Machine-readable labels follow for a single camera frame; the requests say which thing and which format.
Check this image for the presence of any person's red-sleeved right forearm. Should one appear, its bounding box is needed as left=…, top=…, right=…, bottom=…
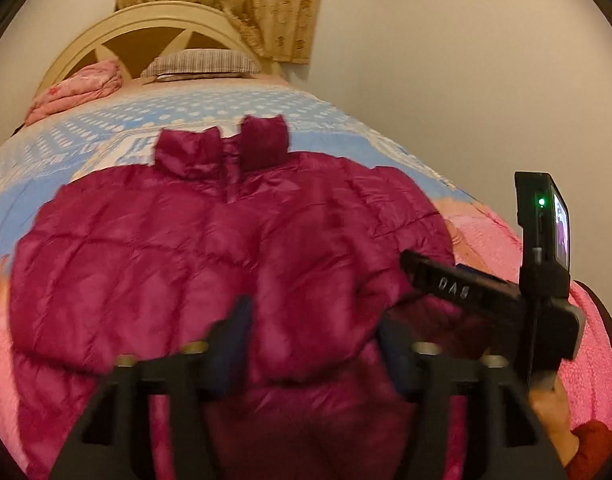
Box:
left=565, top=419, right=612, bottom=480

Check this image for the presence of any blue and pink printed blanket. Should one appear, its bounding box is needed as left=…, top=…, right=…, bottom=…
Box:
left=0, top=76, right=612, bottom=480

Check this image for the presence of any person's right hand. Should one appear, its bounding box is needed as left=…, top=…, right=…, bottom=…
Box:
left=528, top=371, right=583, bottom=467

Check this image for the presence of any striped pillow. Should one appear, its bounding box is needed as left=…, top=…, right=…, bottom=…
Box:
left=140, top=48, right=263, bottom=84

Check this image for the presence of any beige patterned curtain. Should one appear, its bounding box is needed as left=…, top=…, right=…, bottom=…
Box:
left=114, top=0, right=333, bottom=65

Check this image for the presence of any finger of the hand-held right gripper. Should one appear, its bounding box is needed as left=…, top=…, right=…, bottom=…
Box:
left=400, top=250, right=526, bottom=332

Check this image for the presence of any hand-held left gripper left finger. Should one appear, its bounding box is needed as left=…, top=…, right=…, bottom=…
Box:
left=48, top=294, right=257, bottom=480

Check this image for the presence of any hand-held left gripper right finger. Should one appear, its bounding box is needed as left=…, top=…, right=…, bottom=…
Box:
left=376, top=316, right=569, bottom=480

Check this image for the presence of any folded pink quilt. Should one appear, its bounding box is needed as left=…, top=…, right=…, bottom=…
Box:
left=24, top=58, right=123, bottom=127

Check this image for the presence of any magenta down jacket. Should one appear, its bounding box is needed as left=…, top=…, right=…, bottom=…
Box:
left=8, top=114, right=493, bottom=480

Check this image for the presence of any cream wooden headboard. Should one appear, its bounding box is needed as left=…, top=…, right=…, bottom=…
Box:
left=34, top=2, right=283, bottom=100

